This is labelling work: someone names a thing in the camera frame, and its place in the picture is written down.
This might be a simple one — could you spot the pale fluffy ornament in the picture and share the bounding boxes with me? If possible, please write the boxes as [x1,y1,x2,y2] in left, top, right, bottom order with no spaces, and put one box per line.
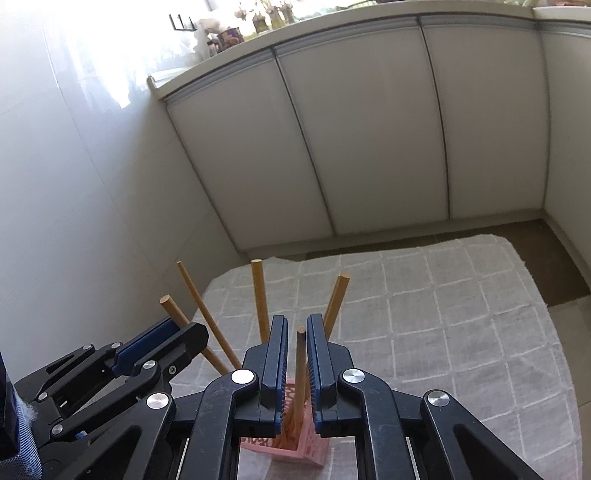
[191,16,219,59]

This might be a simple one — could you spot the person's left forearm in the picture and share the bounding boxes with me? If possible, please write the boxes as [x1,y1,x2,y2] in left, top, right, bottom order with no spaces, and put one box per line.
[0,348,45,480]

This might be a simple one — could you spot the white cabinet door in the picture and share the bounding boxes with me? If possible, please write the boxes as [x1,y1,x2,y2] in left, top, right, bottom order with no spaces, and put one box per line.
[419,11,548,220]
[538,18,591,288]
[273,14,451,236]
[165,48,334,254]

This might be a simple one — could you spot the grey checked tablecloth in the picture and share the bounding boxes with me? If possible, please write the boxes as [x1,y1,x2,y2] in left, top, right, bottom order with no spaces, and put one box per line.
[187,234,585,480]

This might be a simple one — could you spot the pink perforated utensil holder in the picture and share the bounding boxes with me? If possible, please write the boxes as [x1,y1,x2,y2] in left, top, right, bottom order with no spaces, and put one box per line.
[240,376,327,468]

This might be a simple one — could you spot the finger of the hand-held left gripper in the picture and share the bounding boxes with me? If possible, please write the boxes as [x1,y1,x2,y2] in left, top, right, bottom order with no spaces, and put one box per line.
[14,318,179,403]
[34,323,210,446]

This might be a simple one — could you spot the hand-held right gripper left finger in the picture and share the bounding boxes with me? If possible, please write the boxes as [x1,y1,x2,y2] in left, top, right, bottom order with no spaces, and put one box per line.
[88,315,290,480]

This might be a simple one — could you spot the wooden chopstick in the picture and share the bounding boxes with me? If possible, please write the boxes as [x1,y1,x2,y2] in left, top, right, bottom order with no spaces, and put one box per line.
[322,273,351,340]
[160,295,230,376]
[176,261,242,371]
[295,326,309,446]
[250,259,271,345]

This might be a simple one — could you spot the row of small bottles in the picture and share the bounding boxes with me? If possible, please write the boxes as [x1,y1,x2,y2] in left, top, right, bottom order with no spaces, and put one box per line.
[235,0,297,36]

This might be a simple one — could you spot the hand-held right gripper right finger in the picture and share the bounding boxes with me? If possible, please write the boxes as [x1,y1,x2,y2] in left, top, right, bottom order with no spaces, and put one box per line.
[307,313,546,480]

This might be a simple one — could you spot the dark floral mug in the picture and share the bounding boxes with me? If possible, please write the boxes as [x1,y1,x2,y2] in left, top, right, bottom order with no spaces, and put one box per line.
[217,28,243,52]

